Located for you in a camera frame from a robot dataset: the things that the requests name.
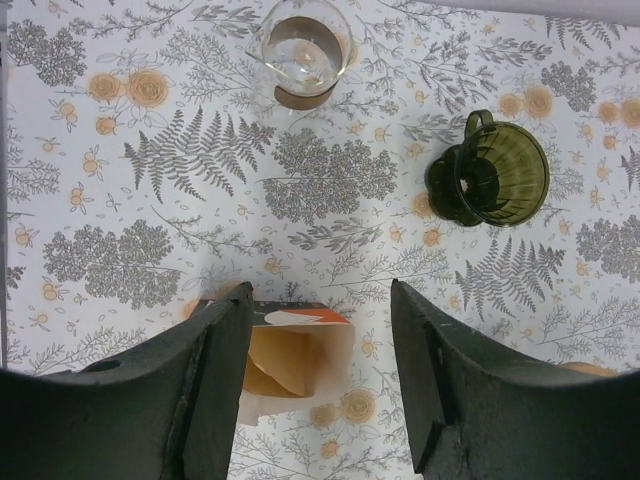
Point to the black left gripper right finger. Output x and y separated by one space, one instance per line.
476 409

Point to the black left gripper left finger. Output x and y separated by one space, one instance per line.
164 409

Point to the dark green glass jar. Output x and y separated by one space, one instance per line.
498 175

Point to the brown tape roll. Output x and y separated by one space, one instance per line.
300 52

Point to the round bamboo dripper holder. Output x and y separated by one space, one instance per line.
589 369

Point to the brown paper coffee filters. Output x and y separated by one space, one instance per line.
281 363

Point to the orange coffee filter box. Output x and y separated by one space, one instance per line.
334 336

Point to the floral patterned table mat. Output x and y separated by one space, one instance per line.
144 173

